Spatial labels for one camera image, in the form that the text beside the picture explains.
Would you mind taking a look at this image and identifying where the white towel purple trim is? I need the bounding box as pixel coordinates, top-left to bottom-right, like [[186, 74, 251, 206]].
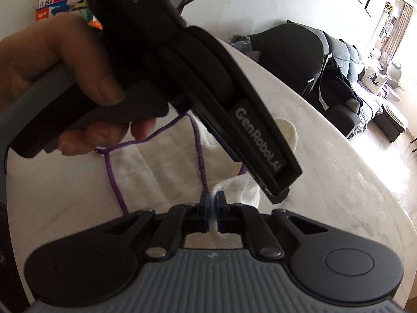
[[94, 112, 299, 250]]

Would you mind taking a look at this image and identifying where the person left hand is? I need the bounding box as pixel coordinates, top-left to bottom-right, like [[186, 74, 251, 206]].
[[1, 13, 156, 156]]

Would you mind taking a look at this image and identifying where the black jacket on sofa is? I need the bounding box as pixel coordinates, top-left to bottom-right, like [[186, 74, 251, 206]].
[[318, 57, 363, 114]]

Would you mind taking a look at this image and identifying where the dark ottoman checkered top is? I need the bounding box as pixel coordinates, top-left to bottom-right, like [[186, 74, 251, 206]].
[[373, 104, 406, 143]]

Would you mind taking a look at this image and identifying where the deer print cushion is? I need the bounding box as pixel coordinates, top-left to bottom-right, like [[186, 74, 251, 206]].
[[358, 67, 387, 96]]

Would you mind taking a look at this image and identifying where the dark grey sofa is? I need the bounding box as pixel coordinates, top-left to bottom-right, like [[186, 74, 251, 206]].
[[324, 33, 382, 139]]

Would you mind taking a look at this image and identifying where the grey office chair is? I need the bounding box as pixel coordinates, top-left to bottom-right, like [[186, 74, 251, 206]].
[[387, 61, 402, 89]]

